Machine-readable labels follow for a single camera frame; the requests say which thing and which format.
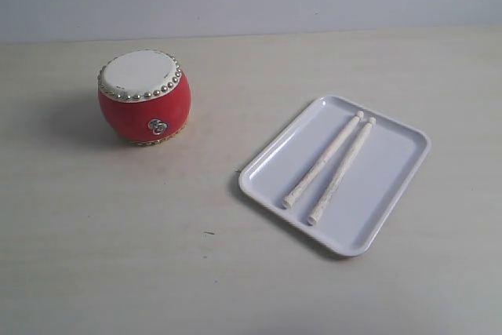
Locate wooden drumstick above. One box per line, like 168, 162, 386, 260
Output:
282, 110, 364, 209
307, 117, 377, 226

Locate red small drum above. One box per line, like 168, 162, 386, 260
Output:
97, 49, 191, 146

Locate white plastic tray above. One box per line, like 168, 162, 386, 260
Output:
238, 95, 431, 257

